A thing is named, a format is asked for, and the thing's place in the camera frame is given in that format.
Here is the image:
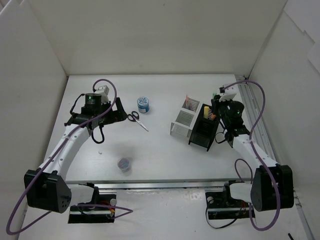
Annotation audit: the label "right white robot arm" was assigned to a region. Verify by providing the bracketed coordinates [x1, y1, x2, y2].
[211, 95, 294, 212]

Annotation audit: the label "white slotted pen holder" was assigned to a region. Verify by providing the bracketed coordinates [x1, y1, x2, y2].
[170, 97, 202, 139]

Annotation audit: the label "black handled scissors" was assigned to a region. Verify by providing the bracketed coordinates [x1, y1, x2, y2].
[127, 111, 149, 132]

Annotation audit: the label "small clear glitter jar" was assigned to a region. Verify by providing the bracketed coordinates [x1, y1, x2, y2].
[117, 157, 132, 174]

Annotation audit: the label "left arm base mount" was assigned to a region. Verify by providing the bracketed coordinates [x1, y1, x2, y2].
[68, 183, 117, 224]

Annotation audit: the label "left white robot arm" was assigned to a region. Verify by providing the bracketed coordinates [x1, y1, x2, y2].
[24, 93, 128, 213]

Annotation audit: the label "aluminium right rail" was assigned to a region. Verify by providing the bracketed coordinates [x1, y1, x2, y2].
[238, 83, 315, 240]

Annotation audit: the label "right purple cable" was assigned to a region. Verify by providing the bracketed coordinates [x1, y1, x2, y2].
[221, 79, 282, 230]

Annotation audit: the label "yellow highlighter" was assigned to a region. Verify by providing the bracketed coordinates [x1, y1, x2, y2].
[203, 106, 210, 119]

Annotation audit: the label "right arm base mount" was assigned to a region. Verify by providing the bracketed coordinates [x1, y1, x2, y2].
[205, 180, 256, 230]

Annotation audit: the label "aluminium front rail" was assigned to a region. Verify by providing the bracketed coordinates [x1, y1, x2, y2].
[66, 178, 238, 191]

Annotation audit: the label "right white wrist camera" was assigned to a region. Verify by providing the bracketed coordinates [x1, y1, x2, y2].
[219, 85, 237, 102]

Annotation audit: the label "black slotted pen holder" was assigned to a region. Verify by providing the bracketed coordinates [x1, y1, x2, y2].
[188, 103, 219, 152]

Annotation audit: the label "aluminium rail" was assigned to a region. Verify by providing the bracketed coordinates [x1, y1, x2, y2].
[66, 178, 238, 191]
[238, 83, 315, 240]

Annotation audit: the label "blue lidded jar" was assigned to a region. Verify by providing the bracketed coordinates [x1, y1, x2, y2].
[137, 96, 150, 113]

